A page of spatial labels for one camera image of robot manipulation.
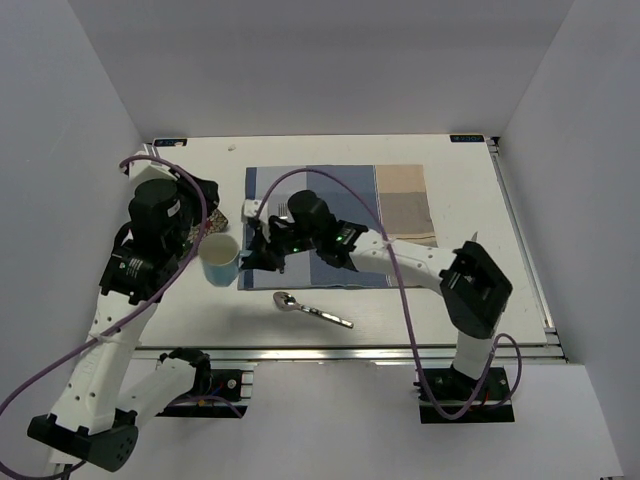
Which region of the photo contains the left blue table label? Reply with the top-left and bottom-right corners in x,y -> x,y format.
152,138 -> 188,148

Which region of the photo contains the blue table label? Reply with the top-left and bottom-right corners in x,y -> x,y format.
449,134 -> 485,143
152,138 -> 188,148

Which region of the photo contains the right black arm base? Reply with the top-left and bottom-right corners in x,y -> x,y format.
413,367 -> 515,424

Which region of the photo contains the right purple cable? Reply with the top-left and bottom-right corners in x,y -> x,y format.
254,168 -> 525,420

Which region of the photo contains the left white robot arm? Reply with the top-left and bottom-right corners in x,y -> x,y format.
27,165 -> 219,472

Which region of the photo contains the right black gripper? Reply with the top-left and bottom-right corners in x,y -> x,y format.
242,218 -> 321,271

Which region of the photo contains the metal spoon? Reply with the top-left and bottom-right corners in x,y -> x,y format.
272,291 -> 354,329

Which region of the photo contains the right blue table label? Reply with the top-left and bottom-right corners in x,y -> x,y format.
449,134 -> 485,143

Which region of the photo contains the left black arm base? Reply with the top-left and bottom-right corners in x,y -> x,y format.
151,348 -> 248,419

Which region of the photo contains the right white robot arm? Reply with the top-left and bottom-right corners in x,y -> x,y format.
241,190 -> 513,399

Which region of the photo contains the light blue mug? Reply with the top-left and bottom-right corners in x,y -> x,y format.
198,233 -> 249,287

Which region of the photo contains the dark floral rectangular plate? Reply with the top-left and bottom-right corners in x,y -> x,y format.
204,209 -> 229,237

